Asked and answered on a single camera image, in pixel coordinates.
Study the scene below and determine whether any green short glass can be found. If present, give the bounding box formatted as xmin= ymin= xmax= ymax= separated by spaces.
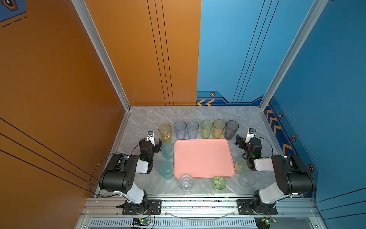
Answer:
xmin=212 ymin=176 xmax=226 ymax=190

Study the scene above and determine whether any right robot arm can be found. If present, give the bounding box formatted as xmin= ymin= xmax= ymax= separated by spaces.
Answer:
xmin=235 ymin=135 xmax=316 ymax=215

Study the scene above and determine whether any yellow tall glass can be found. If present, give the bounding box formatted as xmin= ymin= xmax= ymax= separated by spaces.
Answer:
xmin=158 ymin=124 xmax=172 ymax=143

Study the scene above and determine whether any teal glass upper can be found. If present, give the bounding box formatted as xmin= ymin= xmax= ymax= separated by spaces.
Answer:
xmin=160 ymin=142 xmax=174 ymax=160

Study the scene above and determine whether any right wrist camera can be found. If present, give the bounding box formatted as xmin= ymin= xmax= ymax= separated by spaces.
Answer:
xmin=245 ymin=128 xmax=256 ymax=143

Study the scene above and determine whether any right circuit board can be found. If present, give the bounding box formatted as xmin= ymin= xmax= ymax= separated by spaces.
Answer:
xmin=255 ymin=218 xmax=277 ymax=229

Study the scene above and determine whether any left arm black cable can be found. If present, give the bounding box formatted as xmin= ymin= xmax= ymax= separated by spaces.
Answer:
xmin=89 ymin=143 xmax=141 ymax=197

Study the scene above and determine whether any teal glass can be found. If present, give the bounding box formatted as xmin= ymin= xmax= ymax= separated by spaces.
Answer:
xmin=159 ymin=161 xmax=173 ymax=180
xmin=160 ymin=142 xmax=174 ymax=160

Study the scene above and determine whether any clear round glass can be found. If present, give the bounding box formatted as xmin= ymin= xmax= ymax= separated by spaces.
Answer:
xmin=179 ymin=174 xmax=194 ymax=191

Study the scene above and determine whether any grey smoky tall glass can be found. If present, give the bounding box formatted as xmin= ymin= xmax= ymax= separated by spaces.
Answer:
xmin=224 ymin=120 xmax=239 ymax=140

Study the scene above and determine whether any teal glass lower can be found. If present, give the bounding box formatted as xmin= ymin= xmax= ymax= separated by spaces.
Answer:
xmin=159 ymin=161 xmax=173 ymax=180

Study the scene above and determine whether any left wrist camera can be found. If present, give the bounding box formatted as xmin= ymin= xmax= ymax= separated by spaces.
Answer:
xmin=146 ymin=131 xmax=155 ymax=145

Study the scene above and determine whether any green tall glass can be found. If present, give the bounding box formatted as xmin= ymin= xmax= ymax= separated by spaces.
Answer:
xmin=200 ymin=119 xmax=213 ymax=139

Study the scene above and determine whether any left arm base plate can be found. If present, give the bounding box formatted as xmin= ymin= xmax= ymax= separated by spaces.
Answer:
xmin=122 ymin=199 xmax=162 ymax=216

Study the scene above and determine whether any right aluminium corner post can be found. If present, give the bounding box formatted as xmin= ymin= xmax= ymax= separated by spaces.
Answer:
xmin=259 ymin=0 xmax=328 ymax=112

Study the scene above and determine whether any blue smooth tall glass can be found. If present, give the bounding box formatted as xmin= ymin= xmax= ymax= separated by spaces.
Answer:
xmin=186 ymin=120 xmax=199 ymax=139

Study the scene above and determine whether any amber tall glass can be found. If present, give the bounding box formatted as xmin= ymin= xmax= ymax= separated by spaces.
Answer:
xmin=213 ymin=119 xmax=226 ymax=139

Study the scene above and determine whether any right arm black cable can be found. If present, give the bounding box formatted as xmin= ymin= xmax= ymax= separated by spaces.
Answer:
xmin=258 ymin=136 xmax=274 ymax=156

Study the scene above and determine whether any blue textured tall glass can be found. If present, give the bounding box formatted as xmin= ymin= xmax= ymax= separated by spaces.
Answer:
xmin=173 ymin=121 xmax=186 ymax=140

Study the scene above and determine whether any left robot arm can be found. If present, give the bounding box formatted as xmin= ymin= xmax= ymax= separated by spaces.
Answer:
xmin=99 ymin=139 xmax=163 ymax=215

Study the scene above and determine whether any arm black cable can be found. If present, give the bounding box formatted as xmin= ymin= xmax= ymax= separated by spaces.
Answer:
xmin=89 ymin=143 xmax=141 ymax=197
xmin=258 ymin=136 xmax=274 ymax=156

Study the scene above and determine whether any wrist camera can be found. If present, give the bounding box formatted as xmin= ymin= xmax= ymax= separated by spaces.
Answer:
xmin=146 ymin=131 xmax=155 ymax=145
xmin=245 ymin=128 xmax=256 ymax=143

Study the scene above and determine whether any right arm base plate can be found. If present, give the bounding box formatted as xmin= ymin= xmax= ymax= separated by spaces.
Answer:
xmin=236 ymin=199 xmax=278 ymax=215

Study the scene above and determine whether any left circuit board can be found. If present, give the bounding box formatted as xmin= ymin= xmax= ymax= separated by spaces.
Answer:
xmin=132 ymin=218 xmax=152 ymax=228

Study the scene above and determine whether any pink plastic tray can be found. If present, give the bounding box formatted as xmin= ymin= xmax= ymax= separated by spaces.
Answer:
xmin=173 ymin=139 xmax=235 ymax=179

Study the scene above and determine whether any clear short glass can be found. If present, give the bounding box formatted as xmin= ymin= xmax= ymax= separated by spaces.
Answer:
xmin=239 ymin=170 xmax=257 ymax=187

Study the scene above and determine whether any left aluminium corner post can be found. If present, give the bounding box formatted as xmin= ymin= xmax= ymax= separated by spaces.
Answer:
xmin=72 ymin=0 xmax=131 ymax=112

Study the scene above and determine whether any circuit board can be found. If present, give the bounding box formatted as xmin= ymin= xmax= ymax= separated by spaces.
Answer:
xmin=132 ymin=218 xmax=152 ymax=228
xmin=255 ymin=218 xmax=277 ymax=229

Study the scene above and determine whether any aluminium corner post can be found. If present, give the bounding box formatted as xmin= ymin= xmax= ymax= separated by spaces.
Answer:
xmin=72 ymin=0 xmax=131 ymax=112
xmin=259 ymin=0 xmax=328 ymax=112

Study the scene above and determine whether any aluminium front rail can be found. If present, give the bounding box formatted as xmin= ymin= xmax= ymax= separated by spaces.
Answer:
xmin=76 ymin=195 xmax=327 ymax=229

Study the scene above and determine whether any clear tube on rail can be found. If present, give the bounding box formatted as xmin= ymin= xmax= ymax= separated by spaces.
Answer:
xmin=165 ymin=211 xmax=235 ymax=221

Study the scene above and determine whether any peach short glass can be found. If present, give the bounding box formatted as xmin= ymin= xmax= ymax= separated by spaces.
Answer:
xmin=235 ymin=158 xmax=249 ymax=174

